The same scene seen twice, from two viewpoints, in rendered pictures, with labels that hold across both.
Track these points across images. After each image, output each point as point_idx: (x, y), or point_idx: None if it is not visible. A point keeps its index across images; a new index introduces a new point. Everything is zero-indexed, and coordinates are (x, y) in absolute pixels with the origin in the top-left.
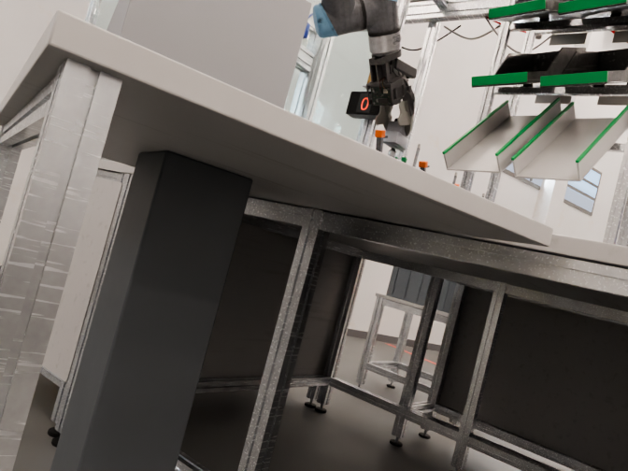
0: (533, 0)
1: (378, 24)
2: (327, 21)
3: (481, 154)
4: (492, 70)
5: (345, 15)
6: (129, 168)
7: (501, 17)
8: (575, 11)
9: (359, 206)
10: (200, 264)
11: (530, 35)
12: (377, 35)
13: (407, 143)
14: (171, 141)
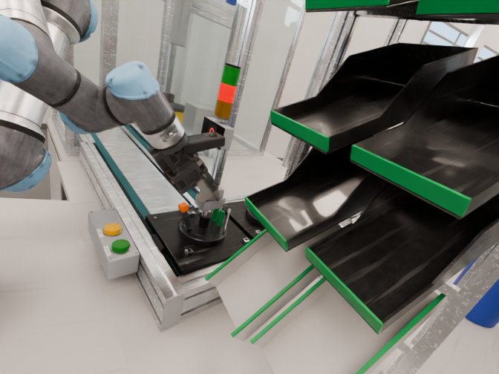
0: (364, 64)
1: (137, 124)
2: (73, 125)
3: (251, 280)
4: (292, 163)
5: (87, 120)
6: (57, 168)
7: (281, 129)
8: (372, 172)
9: None
10: None
11: None
12: (142, 132)
13: (222, 202)
14: None
